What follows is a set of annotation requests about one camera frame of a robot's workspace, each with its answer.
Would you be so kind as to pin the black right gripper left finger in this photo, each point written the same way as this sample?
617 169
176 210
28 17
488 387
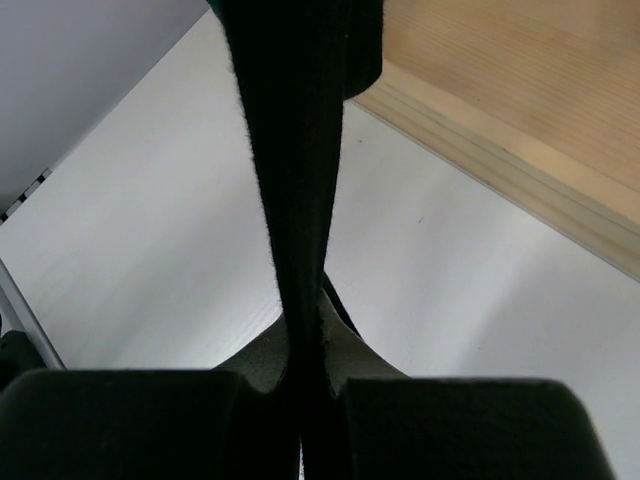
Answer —
229 422

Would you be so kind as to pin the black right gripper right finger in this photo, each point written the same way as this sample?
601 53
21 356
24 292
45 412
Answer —
379 423

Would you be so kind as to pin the black sock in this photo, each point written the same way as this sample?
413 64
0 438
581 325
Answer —
296 63

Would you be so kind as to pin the wooden clothes rack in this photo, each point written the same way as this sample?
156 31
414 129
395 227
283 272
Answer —
537 99

